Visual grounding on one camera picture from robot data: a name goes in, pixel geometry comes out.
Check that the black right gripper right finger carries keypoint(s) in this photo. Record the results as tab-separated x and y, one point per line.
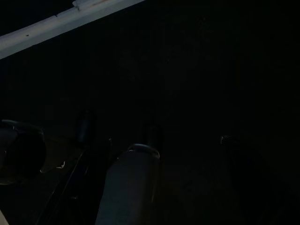
248	187

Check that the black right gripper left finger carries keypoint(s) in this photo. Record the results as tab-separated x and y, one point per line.
129	187

